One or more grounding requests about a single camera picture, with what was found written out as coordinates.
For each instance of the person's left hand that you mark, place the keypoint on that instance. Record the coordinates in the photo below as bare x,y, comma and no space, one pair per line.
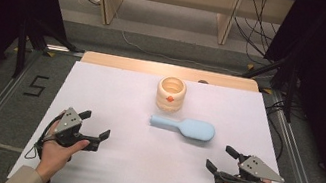
54,157

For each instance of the light blue hairbrush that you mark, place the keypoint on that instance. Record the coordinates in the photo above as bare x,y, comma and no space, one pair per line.
191,128

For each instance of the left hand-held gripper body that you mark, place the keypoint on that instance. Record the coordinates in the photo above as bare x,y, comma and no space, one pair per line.
69,120

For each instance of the cream ribbed cup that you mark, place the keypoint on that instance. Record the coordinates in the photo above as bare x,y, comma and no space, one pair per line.
169,104

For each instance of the black metal stand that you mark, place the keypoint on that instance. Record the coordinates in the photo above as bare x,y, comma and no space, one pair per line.
21,46
290,93

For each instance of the white table mat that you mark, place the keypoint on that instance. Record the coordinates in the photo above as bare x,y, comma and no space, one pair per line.
137,168

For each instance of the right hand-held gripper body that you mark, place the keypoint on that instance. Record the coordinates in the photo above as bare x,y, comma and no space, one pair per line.
254,168

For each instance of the light wooden table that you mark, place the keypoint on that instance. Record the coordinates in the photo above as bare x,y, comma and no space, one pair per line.
141,66

